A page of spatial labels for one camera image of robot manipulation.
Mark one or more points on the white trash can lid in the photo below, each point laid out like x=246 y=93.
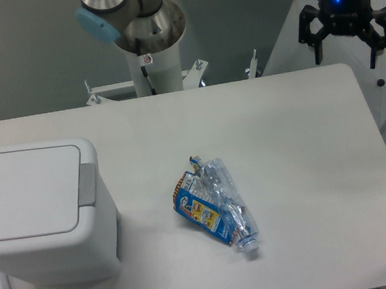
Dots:
x=42 y=191

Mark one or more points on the blue snack wrapper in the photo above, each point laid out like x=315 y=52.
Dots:
x=192 y=200

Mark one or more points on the crushed clear plastic bottle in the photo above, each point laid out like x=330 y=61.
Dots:
x=222 y=190

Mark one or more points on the white plastic trash can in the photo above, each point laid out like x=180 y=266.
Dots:
x=89 y=252

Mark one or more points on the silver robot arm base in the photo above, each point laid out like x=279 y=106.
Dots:
x=148 y=32

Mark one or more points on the white metal mounting frame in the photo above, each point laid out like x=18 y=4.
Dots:
x=149 y=84

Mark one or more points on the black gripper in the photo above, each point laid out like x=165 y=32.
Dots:
x=348 y=8

